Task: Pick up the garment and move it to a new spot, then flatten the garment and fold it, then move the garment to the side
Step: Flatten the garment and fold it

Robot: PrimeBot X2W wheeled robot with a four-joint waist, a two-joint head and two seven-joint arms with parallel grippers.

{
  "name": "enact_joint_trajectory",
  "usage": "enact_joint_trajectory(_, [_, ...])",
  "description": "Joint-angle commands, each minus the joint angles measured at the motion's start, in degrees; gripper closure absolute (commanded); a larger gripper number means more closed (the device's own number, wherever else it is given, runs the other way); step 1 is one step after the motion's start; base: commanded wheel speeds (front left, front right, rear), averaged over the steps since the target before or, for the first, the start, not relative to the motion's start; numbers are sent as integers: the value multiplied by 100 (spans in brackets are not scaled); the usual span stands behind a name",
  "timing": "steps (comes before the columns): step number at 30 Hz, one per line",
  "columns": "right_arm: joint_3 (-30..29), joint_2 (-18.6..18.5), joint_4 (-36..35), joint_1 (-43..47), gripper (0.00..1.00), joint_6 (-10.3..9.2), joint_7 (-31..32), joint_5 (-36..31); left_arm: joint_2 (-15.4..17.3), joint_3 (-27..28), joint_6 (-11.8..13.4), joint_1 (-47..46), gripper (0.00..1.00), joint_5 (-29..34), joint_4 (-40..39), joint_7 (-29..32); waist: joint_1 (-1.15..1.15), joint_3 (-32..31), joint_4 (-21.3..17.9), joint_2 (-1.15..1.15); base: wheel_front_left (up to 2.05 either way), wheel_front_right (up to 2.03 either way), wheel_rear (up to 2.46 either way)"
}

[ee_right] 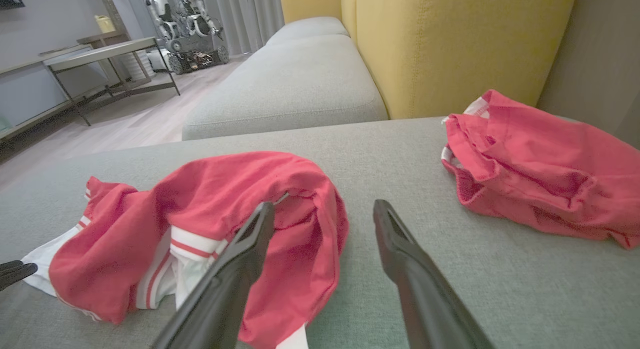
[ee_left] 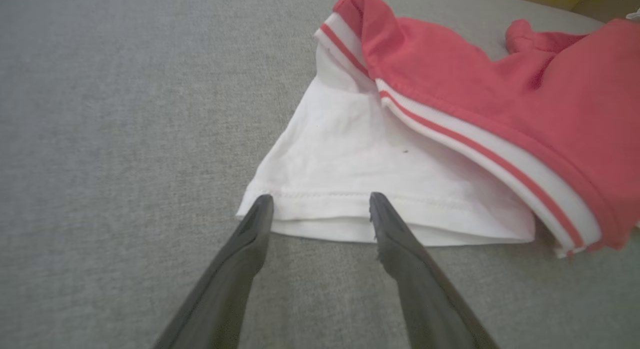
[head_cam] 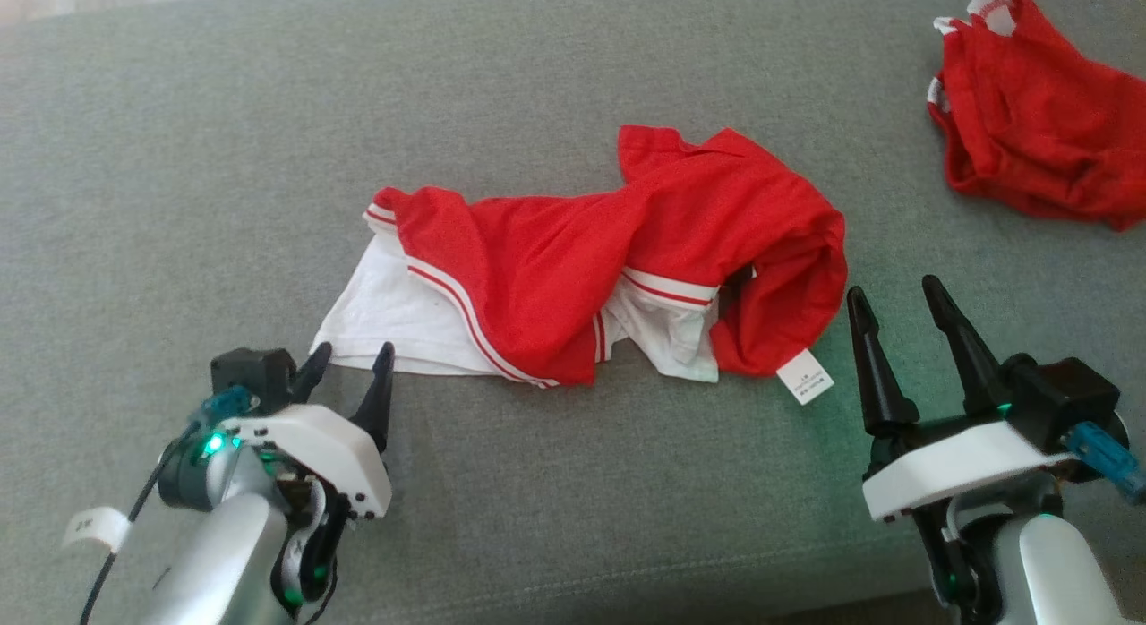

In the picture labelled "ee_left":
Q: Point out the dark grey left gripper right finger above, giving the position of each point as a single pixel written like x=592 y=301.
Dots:
x=425 y=299

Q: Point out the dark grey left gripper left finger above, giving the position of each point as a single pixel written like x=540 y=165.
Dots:
x=225 y=294

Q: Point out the red jersey with white sleeves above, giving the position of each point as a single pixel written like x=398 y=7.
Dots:
x=450 y=64

